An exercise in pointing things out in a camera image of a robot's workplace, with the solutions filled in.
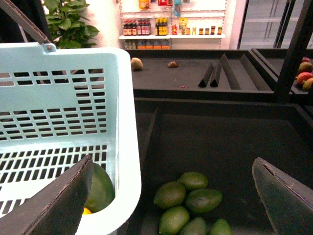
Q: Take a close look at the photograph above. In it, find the yellow mango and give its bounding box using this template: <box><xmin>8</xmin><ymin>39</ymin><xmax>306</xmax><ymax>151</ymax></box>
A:
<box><xmin>83</xmin><ymin>208</ymin><xmax>92</xmax><ymax>215</ymax></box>

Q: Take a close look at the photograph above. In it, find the light blue plastic basket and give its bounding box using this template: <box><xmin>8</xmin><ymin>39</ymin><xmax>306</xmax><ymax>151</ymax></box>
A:
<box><xmin>0</xmin><ymin>43</ymin><xmax>141</xmax><ymax>235</ymax></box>

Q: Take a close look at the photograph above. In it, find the brown basket handle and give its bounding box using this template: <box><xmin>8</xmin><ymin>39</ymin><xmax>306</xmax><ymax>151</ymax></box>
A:
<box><xmin>0</xmin><ymin>0</ymin><xmax>51</xmax><ymax>44</ymax></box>

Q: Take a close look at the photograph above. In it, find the black triangular divider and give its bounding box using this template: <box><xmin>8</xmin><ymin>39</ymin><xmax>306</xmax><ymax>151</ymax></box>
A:
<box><xmin>210</xmin><ymin>63</ymin><xmax>222</xmax><ymax>87</ymax></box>
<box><xmin>198</xmin><ymin>62</ymin><xmax>214</xmax><ymax>88</ymax></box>

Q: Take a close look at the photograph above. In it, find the green avocado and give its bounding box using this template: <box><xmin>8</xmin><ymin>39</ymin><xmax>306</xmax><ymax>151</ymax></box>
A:
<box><xmin>85</xmin><ymin>163</ymin><xmax>114</xmax><ymax>213</ymax></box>
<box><xmin>154</xmin><ymin>181</ymin><xmax>186</xmax><ymax>210</ymax></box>
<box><xmin>208</xmin><ymin>219</ymin><xmax>233</xmax><ymax>235</ymax></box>
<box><xmin>158</xmin><ymin>206</ymin><xmax>190</xmax><ymax>235</ymax></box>
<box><xmin>179</xmin><ymin>217</ymin><xmax>207</xmax><ymax>235</ymax></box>
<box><xmin>185</xmin><ymin>188</ymin><xmax>223</xmax><ymax>214</ymax></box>
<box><xmin>177</xmin><ymin>172</ymin><xmax>209</xmax><ymax>191</ymax></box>

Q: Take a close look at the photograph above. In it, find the brown kiwi fruit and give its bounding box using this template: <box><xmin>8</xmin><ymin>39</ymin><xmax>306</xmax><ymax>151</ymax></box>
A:
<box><xmin>131</xmin><ymin>57</ymin><xmax>143</xmax><ymax>70</ymax></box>

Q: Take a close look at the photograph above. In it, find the green potted plant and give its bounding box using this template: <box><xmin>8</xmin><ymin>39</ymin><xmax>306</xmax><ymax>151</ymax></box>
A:
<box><xmin>43</xmin><ymin>0</ymin><xmax>99</xmax><ymax>49</ymax></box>

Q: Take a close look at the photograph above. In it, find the green avocado in bin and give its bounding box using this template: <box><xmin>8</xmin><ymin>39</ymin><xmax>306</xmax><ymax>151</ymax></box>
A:
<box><xmin>154</xmin><ymin>181</ymin><xmax>186</xmax><ymax>210</ymax></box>
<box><xmin>179</xmin><ymin>217</ymin><xmax>207</xmax><ymax>235</ymax></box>
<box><xmin>177</xmin><ymin>172</ymin><xmax>209</xmax><ymax>191</ymax></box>
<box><xmin>185</xmin><ymin>188</ymin><xmax>223</xmax><ymax>214</ymax></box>
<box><xmin>208</xmin><ymin>219</ymin><xmax>233</xmax><ymax>235</ymax></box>
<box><xmin>158</xmin><ymin>206</ymin><xmax>190</xmax><ymax>235</ymax></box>

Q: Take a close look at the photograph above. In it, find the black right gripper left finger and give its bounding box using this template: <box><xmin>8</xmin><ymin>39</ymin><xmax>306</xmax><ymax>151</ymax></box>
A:
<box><xmin>0</xmin><ymin>155</ymin><xmax>93</xmax><ymax>235</ymax></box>

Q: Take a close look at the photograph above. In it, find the white goods shelf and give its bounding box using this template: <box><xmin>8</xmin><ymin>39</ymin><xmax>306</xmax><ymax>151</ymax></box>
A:
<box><xmin>117</xmin><ymin>0</ymin><xmax>227</xmax><ymax>50</ymax></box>

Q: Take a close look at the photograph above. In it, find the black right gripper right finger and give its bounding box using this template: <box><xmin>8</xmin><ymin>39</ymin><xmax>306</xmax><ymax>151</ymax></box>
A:
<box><xmin>252</xmin><ymin>158</ymin><xmax>313</xmax><ymax>235</ymax></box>

